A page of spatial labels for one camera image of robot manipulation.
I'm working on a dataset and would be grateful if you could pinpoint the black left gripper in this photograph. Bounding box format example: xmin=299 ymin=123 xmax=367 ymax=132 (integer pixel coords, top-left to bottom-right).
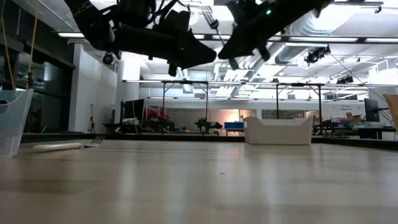
xmin=113 ymin=10 xmax=217 ymax=77

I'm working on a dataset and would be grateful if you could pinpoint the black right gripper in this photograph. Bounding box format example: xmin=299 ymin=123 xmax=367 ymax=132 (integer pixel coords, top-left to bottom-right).
xmin=218 ymin=0 xmax=282 ymax=62

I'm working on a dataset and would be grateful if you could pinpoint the white-handled fork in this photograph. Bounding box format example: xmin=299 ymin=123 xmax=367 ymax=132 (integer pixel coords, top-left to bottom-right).
xmin=32 ymin=134 xmax=106 ymax=152

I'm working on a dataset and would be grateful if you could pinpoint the black ceiling-mounted device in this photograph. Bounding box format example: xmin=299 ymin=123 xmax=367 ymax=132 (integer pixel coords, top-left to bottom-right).
xmin=303 ymin=45 xmax=332 ymax=65
xmin=335 ymin=74 xmax=355 ymax=85

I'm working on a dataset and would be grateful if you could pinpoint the blue crate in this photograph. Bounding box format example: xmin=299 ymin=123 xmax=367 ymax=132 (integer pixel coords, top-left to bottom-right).
xmin=223 ymin=121 xmax=245 ymax=131

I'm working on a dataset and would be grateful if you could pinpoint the black computer monitor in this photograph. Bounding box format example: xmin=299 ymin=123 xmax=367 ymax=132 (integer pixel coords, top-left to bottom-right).
xmin=363 ymin=98 xmax=381 ymax=123
xmin=119 ymin=98 xmax=146 ymax=121

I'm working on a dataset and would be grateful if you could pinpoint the white plastic bin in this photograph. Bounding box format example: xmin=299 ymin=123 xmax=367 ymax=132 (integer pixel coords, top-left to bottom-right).
xmin=243 ymin=115 xmax=314 ymax=146

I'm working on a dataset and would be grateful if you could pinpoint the orange plastic bin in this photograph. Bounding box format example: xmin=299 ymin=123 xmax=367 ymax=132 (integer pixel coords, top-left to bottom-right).
xmin=382 ymin=93 xmax=398 ymax=133

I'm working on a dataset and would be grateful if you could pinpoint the clear plastic bin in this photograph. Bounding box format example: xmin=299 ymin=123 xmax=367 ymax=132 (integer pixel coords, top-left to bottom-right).
xmin=0 ymin=88 xmax=34 ymax=158

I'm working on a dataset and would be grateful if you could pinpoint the black aluminium table frame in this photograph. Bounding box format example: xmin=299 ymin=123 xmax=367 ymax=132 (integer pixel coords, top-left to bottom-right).
xmin=21 ymin=132 xmax=398 ymax=151

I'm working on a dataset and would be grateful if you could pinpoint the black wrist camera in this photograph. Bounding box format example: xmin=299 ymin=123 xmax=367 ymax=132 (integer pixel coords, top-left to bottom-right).
xmin=101 ymin=51 xmax=121 ymax=66

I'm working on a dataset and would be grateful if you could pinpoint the yellow cable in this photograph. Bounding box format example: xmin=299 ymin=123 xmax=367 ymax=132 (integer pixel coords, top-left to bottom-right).
xmin=0 ymin=0 xmax=40 ymax=91

